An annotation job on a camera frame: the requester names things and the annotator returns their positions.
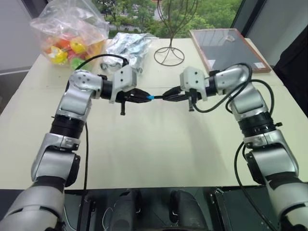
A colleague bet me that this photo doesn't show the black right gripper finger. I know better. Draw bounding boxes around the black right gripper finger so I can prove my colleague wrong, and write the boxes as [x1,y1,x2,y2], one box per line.
[164,94,190,103]
[162,87,187,97]

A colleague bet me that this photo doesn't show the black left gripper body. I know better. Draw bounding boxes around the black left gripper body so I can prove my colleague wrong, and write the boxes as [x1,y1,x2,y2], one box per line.
[115,88,137,104]

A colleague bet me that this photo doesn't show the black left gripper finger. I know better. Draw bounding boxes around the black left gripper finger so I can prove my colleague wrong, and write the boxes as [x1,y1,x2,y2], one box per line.
[132,88,150,98]
[127,95,152,104]

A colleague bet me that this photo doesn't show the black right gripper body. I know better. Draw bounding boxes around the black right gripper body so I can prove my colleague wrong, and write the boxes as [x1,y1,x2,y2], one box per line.
[184,88,202,102]

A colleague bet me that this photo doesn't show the crumpled silver foil bag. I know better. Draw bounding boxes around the crumpled silver foil bag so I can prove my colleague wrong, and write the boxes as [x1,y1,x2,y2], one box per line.
[100,32,153,76]

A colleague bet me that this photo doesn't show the wood framed dark board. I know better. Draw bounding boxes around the wood framed dark board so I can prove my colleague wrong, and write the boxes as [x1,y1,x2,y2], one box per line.
[188,28,272,74]

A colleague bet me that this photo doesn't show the clear bag of colourful toys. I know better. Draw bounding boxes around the clear bag of colourful toys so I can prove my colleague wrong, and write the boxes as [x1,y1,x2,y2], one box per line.
[30,0,110,71]

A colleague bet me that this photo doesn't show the black chair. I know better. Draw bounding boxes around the black chair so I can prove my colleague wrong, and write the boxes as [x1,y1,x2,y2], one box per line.
[273,30,308,117]

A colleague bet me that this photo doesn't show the dark rounded shape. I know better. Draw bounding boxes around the dark rounded shape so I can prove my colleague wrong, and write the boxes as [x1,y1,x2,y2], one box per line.
[113,189,143,231]

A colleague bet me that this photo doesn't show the black flat box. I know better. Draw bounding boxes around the black flat box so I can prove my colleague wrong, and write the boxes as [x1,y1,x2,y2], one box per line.
[209,187,280,231]

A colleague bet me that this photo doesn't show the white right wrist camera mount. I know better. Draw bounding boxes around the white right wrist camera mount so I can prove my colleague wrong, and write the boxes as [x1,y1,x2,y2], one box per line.
[179,66,209,102]

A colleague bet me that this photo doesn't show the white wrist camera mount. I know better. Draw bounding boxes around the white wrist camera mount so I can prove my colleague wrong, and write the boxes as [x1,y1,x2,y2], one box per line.
[108,66,138,104]
[179,66,209,102]

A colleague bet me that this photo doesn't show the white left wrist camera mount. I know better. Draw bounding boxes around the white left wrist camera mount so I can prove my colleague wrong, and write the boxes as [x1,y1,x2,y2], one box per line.
[108,66,138,104]

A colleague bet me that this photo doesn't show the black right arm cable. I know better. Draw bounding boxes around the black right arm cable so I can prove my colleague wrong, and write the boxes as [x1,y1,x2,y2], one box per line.
[192,63,280,231]

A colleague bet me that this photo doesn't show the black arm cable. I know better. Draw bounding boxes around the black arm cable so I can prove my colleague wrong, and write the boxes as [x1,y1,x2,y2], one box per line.
[72,54,130,231]
[192,63,280,231]

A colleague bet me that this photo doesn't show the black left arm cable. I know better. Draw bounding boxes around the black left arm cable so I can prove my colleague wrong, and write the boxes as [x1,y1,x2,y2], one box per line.
[72,54,130,231]

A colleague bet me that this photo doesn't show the brown wire stand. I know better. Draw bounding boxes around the brown wire stand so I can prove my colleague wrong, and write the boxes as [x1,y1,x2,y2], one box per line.
[154,0,201,66]

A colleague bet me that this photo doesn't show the thin white wire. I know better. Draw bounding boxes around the thin white wire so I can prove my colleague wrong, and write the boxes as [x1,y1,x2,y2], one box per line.
[102,206,115,230]

